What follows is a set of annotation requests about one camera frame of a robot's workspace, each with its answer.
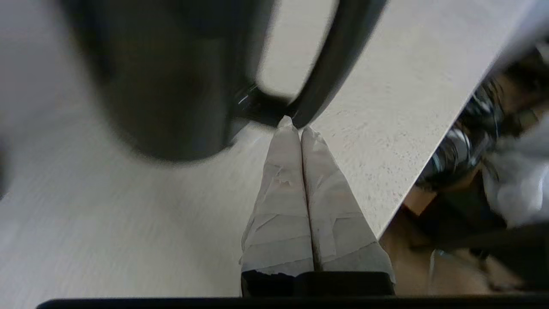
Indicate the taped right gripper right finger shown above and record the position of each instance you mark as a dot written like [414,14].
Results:
[339,214]

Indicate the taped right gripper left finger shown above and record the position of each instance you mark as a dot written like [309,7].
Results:
[281,206]

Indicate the black electric kettle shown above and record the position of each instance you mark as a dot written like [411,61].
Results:
[171,77]

